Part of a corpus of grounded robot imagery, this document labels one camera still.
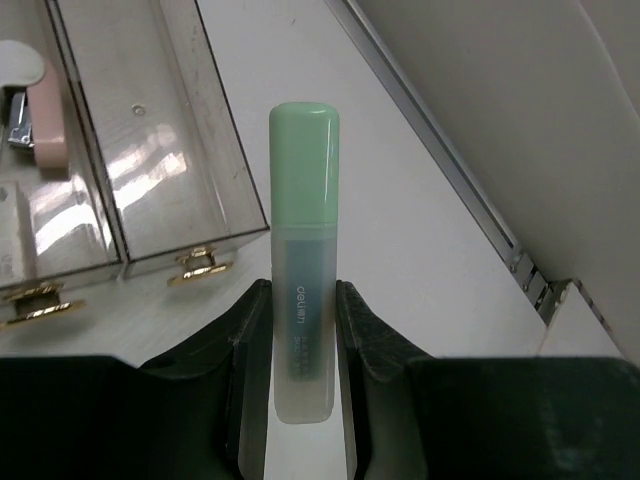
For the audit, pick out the green highlighter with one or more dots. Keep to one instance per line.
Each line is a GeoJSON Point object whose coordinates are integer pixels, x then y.
{"type": "Point", "coordinates": [304, 180]}

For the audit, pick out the aluminium rail right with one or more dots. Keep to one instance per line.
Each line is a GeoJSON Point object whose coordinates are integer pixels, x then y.
{"type": "Point", "coordinates": [544, 294]}

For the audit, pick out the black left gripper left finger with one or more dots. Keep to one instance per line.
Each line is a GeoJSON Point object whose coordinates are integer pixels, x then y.
{"type": "Point", "coordinates": [210, 414]}

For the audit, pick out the clear three-compartment organizer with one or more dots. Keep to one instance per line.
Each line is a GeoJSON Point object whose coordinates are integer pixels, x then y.
{"type": "Point", "coordinates": [157, 178]}

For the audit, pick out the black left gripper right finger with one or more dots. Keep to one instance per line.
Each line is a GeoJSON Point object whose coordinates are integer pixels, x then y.
{"type": "Point", "coordinates": [381, 431]}

